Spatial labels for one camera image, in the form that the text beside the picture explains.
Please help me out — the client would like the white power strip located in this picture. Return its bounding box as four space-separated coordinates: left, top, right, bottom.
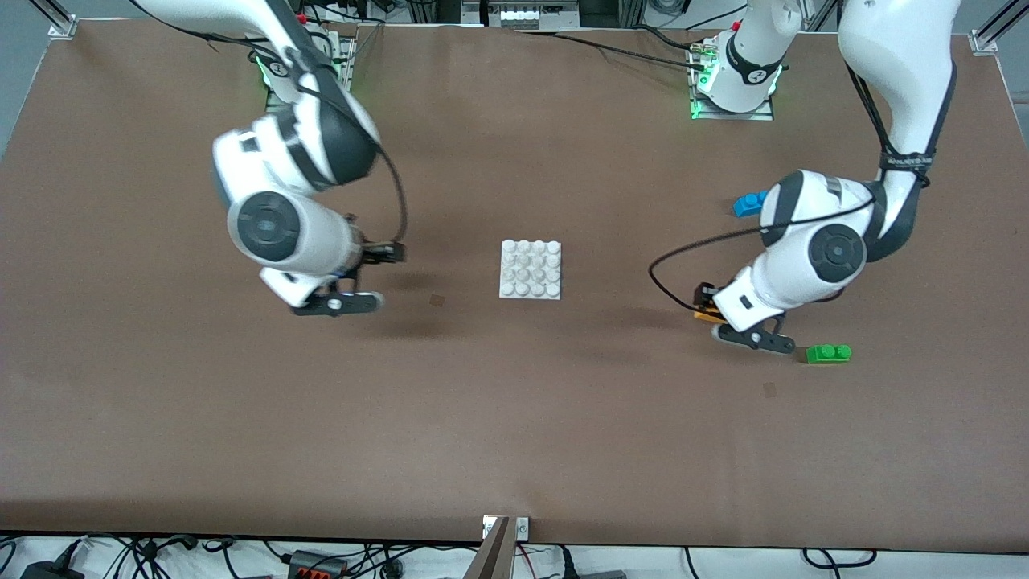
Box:
486 0 581 31

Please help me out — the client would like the black cable across table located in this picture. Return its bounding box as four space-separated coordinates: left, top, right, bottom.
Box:
514 27 708 72

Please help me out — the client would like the aluminium profile frame corner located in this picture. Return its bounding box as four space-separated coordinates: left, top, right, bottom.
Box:
31 0 79 39
971 0 1029 54

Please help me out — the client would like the small metal bracket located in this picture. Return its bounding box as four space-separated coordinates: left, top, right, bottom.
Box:
482 515 531 540

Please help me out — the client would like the white studded base plate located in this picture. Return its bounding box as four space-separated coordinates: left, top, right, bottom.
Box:
499 240 563 301

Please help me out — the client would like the wooden post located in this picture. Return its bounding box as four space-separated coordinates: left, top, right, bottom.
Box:
466 517 513 579

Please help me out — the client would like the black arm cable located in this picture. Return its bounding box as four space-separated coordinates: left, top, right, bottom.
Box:
648 56 933 314
133 0 409 246

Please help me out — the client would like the black box with orange connectors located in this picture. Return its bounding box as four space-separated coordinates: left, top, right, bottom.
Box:
288 550 348 579

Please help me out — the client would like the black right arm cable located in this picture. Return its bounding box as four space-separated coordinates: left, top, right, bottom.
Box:
133 0 409 246

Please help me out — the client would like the black cable loop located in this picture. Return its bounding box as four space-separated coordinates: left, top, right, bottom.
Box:
802 548 879 569

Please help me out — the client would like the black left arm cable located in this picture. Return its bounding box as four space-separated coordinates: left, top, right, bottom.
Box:
648 56 933 314

